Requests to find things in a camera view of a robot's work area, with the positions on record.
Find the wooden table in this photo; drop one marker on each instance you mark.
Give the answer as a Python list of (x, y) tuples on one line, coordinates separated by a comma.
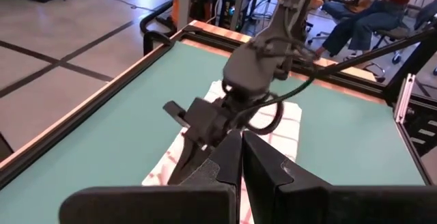
[(218, 31)]

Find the green table mat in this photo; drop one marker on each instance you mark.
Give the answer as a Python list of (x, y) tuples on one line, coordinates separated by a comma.
[(119, 132)]

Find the black mat clamp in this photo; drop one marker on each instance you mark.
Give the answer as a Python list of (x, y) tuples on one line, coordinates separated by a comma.
[(153, 37)]

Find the white red-checked towel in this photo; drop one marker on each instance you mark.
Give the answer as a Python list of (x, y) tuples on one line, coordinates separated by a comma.
[(286, 128)]

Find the silver metal bracket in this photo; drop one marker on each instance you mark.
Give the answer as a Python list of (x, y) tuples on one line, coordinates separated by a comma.
[(404, 97)]

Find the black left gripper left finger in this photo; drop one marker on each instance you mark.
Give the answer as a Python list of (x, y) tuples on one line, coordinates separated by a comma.
[(153, 205)]

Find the person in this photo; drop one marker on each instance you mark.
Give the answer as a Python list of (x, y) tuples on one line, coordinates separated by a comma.
[(362, 22)]

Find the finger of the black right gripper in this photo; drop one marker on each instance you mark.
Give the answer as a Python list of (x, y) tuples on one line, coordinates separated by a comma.
[(184, 155), (204, 155)]

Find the office chair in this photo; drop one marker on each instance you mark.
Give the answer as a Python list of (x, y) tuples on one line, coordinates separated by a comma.
[(392, 32)]

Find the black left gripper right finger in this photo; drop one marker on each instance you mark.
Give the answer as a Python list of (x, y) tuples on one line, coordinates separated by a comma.
[(341, 205)]

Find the grey metal stand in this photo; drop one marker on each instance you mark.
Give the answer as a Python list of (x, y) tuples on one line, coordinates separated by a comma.
[(184, 2)]

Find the black aluminium table frame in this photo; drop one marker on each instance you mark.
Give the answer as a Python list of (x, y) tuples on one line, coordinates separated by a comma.
[(68, 123)]

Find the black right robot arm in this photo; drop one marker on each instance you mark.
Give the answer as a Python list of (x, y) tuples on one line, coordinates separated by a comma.
[(259, 63)]

